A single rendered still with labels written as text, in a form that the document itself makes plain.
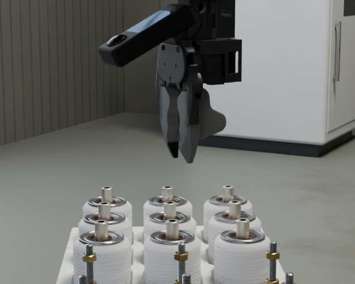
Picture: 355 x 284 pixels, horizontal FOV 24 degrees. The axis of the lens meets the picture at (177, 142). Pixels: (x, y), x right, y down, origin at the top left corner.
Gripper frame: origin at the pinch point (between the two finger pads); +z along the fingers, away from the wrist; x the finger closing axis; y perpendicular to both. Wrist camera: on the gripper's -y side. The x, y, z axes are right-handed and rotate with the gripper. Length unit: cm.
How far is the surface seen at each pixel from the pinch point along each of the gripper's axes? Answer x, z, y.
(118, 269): 28.4, 25.0, 3.8
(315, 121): 168, 31, 148
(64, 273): 38.7, 28.1, -1.7
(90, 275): 4.5, 16.2, -10.1
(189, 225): 34.7, 21.4, 20.4
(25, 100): 263, 29, 60
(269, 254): -5.4, 13.7, 10.6
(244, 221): 22.3, 18.0, 24.2
